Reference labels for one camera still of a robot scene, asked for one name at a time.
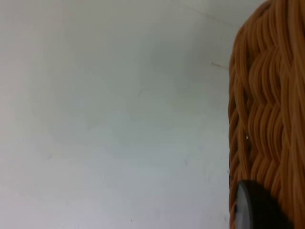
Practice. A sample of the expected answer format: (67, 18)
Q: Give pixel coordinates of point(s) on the brown wicker basket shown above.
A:
(269, 95)

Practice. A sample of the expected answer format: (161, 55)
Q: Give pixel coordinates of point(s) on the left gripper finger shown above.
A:
(257, 207)

